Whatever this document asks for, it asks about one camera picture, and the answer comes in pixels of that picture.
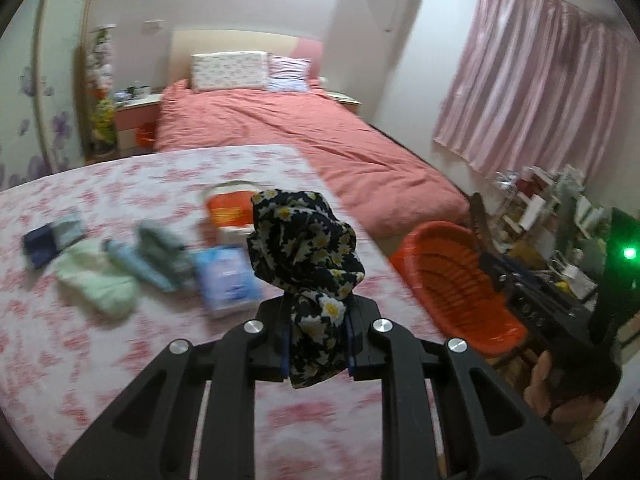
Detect grey green sock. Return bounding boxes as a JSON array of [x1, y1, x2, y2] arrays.
[[136, 220, 196, 292]]

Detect black floral scrunchie cloth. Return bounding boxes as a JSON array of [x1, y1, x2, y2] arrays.
[[247, 188, 366, 389]]

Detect brown plastic hair clip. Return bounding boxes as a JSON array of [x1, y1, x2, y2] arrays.
[[469, 193, 500, 258]]

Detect orange plastic trash basket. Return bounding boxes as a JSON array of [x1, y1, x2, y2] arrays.
[[390, 221, 527, 358]]

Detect person's right hand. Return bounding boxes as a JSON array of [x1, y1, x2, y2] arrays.
[[523, 350, 605, 443]]

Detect cluttered white shelf rack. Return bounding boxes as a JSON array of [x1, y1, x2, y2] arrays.
[[489, 165, 611, 310]]

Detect blue tissue pack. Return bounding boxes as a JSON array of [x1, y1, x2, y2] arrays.
[[193, 245, 262, 318]]

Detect light green towel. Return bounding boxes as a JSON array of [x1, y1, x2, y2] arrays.
[[53, 238, 140, 321]]

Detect light blue cream tube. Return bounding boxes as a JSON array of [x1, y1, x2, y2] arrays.
[[102, 240, 176, 292]]

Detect navy and grey wrapper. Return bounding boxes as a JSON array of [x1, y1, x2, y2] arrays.
[[22, 211, 87, 270]]

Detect crushed red paper cup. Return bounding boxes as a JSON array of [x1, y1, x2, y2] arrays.
[[202, 180, 260, 245]]

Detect coral pink duvet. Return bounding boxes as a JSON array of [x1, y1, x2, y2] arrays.
[[155, 80, 469, 240]]

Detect pink striped curtain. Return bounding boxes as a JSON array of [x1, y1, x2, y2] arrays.
[[433, 0, 639, 182]]

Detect pink white nightstand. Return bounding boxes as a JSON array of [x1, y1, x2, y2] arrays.
[[115, 93, 162, 157]]

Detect white mug on nightstand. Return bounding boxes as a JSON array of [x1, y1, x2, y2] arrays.
[[134, 84, 151, 99]]

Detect floral white pillow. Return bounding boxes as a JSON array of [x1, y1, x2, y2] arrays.
[[191, 51, 269, 92]]

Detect wardrobe with flower doors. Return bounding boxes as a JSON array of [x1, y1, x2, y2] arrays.
[[1, 0, 86, 190]]

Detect striped pink pillow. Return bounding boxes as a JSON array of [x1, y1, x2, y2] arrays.
[[267, 54, 312, 92]]

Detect beige and pink headboard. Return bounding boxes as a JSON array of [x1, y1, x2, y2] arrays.
[[167, 28, 326, 91]]

